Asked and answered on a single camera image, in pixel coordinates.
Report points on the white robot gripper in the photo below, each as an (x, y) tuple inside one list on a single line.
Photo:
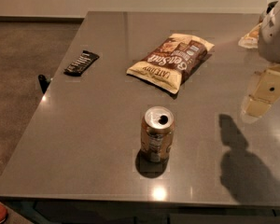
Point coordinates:
[(275, 36)]

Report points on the orange soda can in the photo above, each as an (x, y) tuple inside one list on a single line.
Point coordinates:
[(157, 134)]

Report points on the brown and cream chip bag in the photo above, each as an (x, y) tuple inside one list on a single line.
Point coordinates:
[(170, 64)]

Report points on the black snack bar wrapper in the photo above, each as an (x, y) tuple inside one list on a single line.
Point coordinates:
[(81, 64)]

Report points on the black clamp at table edge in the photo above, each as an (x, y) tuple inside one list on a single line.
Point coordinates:
[(44, 83)]

